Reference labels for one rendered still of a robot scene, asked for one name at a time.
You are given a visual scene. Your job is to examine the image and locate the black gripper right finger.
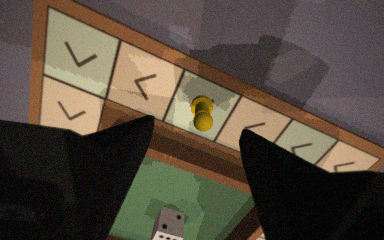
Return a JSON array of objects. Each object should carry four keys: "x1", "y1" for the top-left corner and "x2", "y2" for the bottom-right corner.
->
[{"x1": 239, "y1": 129, "x2": 384, "y2": 240}]

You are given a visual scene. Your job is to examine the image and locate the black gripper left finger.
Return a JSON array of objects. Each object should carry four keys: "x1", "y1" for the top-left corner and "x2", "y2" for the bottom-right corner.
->
[{"x1": 0, "y1": 115, "x2": 155, "y2": 240}]

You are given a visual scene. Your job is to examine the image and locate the yellow pawn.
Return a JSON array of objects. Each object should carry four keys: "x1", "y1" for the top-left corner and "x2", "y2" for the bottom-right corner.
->
[{"x1": 191, "y1": 95, "x2": 213, "y2": 132}]

